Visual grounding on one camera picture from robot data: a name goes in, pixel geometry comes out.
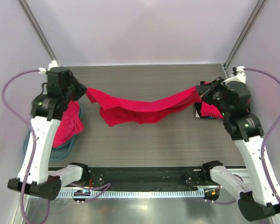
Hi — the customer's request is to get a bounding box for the red t-shirt in bin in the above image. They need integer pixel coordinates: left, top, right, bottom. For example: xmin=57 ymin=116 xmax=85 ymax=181
xmin=53 ymin=101 xmax=84 ymax=148

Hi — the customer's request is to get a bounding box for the teal plastic bin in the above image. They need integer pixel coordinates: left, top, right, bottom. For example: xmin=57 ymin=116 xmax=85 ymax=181
xmin=22 ymin=102 xmax=84 ymax=161

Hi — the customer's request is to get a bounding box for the left aluminium frame post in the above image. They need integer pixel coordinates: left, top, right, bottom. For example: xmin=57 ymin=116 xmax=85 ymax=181
xmin=17 ymin=0 xmax=56 ymax=60

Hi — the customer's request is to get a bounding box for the red t-shirt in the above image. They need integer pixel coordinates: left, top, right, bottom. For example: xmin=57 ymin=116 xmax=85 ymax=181
xmin=195 ymin=101 xmax=224 ymax=119
xmin=53 ymin=101 xmax=84 ymax=148
xmin=86 ymin=87 xmax=201 ymax=126

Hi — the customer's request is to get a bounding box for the white slotted cable duct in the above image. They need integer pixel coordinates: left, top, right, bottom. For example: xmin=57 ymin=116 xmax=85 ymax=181
xmin=57 ymin=189 xmax=204 ymax=199

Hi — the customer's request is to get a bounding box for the right aluminium frame post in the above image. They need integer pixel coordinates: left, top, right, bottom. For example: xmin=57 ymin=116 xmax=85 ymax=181
xmin=223 ymin=0 xmax=267 ymax=71

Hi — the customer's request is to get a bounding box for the folded red t-shirt on stack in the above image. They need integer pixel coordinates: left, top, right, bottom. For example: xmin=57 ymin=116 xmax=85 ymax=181
xmin=195 ymin=101 xmax=224 ymax=119

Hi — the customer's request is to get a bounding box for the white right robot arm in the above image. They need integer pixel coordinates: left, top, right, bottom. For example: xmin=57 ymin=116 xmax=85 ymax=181
xmin=196 ymin=77 xmax=280 ymax=222

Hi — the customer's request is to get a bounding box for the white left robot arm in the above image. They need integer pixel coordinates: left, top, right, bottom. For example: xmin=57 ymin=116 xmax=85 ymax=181
xmin=7 ymin=66 xmax=89 ymax=201

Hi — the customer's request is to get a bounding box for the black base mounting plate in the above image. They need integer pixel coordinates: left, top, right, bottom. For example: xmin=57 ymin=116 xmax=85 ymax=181
xmin=88 ymin=167 xmax=217 ymax=188

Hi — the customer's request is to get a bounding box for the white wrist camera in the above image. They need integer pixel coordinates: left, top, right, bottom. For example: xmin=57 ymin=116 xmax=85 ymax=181
xmin=232 ymin=66 xmax=246 ymax=83
xmin=38 ymin=60 xmax=59 ymax=75

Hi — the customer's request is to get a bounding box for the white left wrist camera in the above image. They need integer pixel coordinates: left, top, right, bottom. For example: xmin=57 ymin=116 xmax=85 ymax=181
xmin=38 ymin=60 xmax=59 ymax=75

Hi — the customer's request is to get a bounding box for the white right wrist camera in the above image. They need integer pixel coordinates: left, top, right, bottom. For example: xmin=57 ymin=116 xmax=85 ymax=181
xmin=232 ymin=66 xmax=246 ymax=83

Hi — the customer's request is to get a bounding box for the aluminium frame post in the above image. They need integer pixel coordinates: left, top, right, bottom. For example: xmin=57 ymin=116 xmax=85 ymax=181
xmin=223 ymin=0 xmax=267 ymax=71
xmin=17 ymin=0 xmax=56 ymax=60

